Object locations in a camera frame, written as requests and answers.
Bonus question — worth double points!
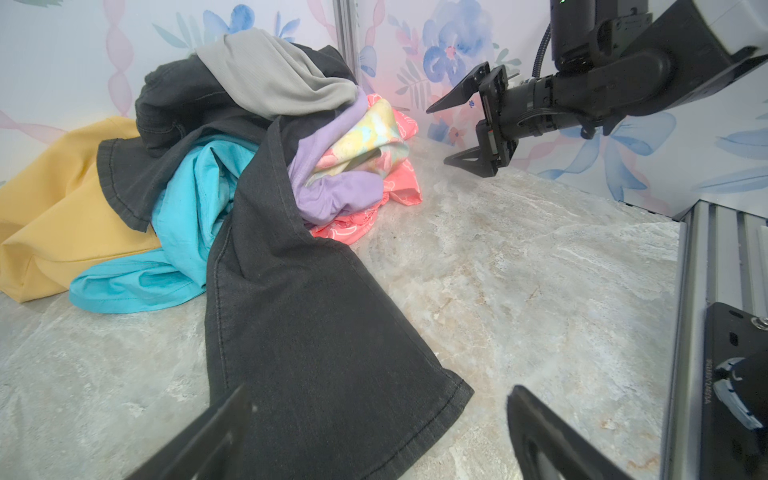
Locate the teal cloth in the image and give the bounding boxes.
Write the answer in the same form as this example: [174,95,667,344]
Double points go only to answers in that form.
[69,135,259,314]

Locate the dark grey jeans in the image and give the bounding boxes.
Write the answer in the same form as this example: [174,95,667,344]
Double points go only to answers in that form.
[97,56,473,479]

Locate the black corrugated cable conduit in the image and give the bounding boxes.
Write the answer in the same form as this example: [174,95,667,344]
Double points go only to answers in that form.
[532,23,553,79]

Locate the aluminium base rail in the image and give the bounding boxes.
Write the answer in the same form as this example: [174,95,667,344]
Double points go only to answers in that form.
[660,200,767,479]

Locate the pastel tie-dye cloth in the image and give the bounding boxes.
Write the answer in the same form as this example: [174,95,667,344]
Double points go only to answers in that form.
[305,94,418,186]

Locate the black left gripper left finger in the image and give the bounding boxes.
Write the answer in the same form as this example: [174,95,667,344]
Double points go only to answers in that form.
[128,385,250,479]

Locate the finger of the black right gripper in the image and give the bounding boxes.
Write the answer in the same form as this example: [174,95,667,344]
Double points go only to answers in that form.
[426,62,490,114]
[443,146,496,178]

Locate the aluminium corner post right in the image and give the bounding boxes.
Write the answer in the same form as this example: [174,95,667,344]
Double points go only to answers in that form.
[332,0,361,78]

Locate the pink patterned cloth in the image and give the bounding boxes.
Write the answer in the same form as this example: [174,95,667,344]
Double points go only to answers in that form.
[309,92,424,247]

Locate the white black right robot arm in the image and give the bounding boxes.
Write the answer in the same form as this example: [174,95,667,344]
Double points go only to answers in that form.
[428,1,767,178]

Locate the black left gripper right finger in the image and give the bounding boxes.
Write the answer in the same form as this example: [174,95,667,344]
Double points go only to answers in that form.
[507,385,629,479]

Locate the light grey cloth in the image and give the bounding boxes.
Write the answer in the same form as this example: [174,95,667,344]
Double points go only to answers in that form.
[196,29,359,119]

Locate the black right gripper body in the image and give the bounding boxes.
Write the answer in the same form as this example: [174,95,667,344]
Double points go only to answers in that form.
[477,49,671,177]

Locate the yellow cloth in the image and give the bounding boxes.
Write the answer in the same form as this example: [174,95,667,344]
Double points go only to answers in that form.
[1,117,160,303]

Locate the lilac cloth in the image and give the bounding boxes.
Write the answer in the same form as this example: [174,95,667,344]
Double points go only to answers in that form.
[288,90,383,226]

